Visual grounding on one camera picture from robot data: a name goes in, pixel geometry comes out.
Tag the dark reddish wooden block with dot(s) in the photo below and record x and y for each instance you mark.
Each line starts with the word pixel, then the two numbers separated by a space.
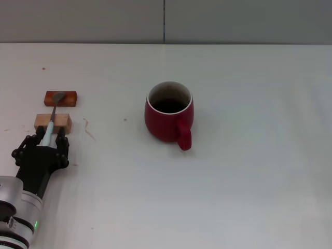
pixel 70 99

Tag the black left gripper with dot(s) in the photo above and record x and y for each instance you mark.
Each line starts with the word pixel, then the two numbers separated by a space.
pixel 36 168

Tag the dark coffee liquid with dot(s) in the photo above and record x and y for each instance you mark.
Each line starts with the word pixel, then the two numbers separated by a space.
pixel 169 105

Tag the light wooden block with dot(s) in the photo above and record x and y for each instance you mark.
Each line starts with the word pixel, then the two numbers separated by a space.
pixel 62 120

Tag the red ceramic cup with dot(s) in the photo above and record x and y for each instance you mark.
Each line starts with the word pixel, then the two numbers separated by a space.
pixel 160 127

